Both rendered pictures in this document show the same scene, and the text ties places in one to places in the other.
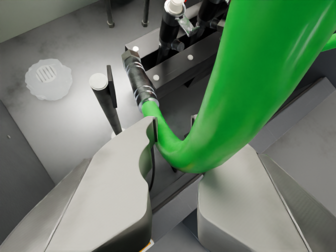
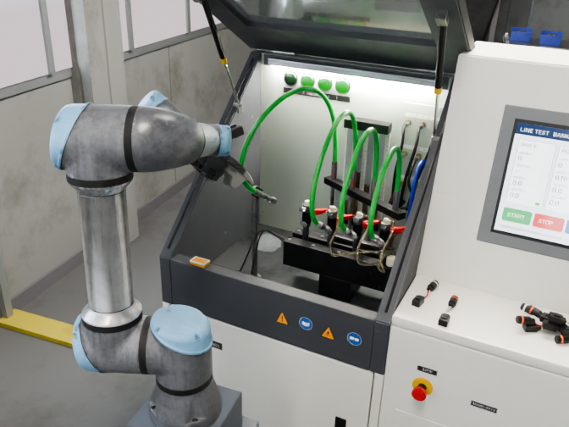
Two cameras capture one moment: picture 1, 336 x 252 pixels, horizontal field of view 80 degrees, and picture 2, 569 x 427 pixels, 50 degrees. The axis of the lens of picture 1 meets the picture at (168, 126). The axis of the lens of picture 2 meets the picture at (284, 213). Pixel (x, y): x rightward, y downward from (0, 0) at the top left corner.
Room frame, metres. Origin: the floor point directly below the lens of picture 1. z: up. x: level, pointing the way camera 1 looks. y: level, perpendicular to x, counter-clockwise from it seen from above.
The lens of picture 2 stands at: (0.39, -1.51, 1.84)
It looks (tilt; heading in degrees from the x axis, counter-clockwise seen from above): 26 degrees down; 99
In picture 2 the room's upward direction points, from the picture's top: 2 degrees clockwise
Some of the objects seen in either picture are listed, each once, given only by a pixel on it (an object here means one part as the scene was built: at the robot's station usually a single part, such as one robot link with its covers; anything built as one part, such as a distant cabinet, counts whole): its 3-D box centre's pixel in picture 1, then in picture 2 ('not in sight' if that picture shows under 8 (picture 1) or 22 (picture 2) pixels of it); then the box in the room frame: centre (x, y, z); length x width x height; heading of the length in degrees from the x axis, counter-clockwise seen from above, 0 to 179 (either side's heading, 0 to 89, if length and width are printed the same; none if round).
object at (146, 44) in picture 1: (200, 48); (340, 268); (0.31, 0.06, 0.91); 0.34 x 0.10 x 0.15; 163
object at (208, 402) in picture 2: not in sight; (185, 389); (0.03, -0.58, 0.95); 0.15 x 0.15 x 0.10
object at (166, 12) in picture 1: (166, 57); (304, 237); (0.19, 0.08, 0.98); 0.05 x 0.03 x 0.21; 73
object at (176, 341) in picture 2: not in sight; (179, 344); (0.03, -0.58, 1.07); 0.13 x 0.12 x 0.14; 8
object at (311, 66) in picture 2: not in sight; (348, 71); (0.27, 0.34, 1.43); 0.54 x 0.03 x 0.02; 163
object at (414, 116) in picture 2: not in sight; (417, 155); (0.50, 0.27, 1.20); 0.13 x 0.03 x 0.31; 163
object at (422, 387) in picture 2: not in sight; (420, 390); (0.54, -0.31, 0.80); 0.05 x 0.04 x 0.05; 163
